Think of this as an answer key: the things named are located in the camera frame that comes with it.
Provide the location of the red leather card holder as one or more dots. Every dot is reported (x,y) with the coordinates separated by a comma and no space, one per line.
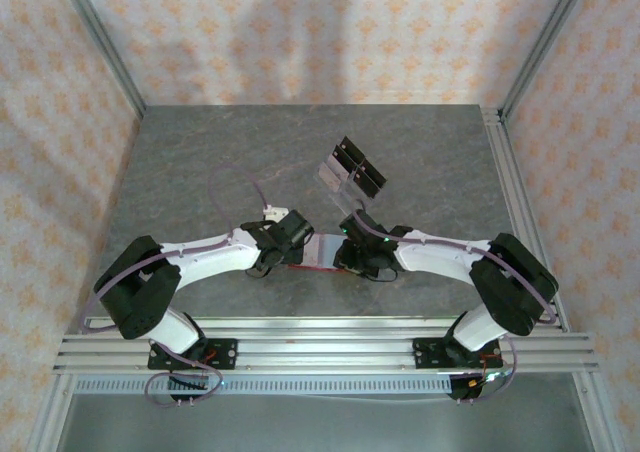
(330,249)

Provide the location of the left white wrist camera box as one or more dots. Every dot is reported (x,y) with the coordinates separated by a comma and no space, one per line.
(275,213)

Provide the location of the clear acrylic card stand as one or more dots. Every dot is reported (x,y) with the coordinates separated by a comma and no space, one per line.
(350,199)

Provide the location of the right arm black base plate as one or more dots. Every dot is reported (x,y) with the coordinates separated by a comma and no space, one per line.
(425,354)

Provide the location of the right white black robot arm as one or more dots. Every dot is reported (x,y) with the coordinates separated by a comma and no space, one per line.
(435,262)

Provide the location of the aluminium frame post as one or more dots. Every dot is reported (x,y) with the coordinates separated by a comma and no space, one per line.
(546,37)
(100,37)

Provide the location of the aluminium frame leg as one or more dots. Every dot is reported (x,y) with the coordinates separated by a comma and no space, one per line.
(597,412)
(50,417)

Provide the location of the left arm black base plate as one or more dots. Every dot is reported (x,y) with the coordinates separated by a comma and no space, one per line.
(225,354)

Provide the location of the aluminium mounting rail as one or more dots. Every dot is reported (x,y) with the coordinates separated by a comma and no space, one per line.
(325,347)

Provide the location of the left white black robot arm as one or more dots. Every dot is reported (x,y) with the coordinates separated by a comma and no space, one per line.
(210,264)

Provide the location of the aluminium side rail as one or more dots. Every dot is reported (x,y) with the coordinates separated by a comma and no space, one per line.
(510,172)

